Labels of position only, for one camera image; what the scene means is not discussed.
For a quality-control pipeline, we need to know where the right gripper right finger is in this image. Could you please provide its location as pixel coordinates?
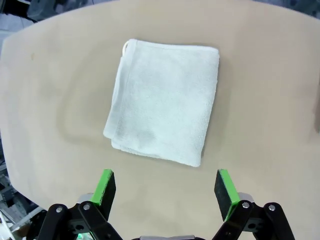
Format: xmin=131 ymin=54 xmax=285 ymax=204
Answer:
xmin=212 ymin=169 xmax=296 ymax=240

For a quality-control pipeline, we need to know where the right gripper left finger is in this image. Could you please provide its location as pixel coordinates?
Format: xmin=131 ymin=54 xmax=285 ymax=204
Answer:
xmin=37 ymin=169 xmax=121 ymax=240

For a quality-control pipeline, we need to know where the white terry towel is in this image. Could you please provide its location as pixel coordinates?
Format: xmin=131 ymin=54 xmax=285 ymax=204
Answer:
xmin=103 ymin=38 xmax=220 ymax=168

